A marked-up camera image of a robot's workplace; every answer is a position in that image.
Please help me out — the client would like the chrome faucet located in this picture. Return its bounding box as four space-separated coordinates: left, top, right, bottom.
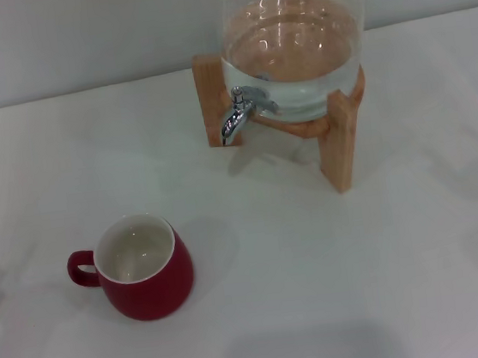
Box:
215 81 284 146

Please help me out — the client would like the red ceramic cup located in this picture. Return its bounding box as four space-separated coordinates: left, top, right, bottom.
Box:
62 207 200 331

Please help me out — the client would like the clear glass water dispenser jar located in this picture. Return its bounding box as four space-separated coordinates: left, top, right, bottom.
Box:
213 0 382 130

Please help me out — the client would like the wooden dispenser stand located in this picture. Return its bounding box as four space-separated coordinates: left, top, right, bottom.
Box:
191 35 378 210

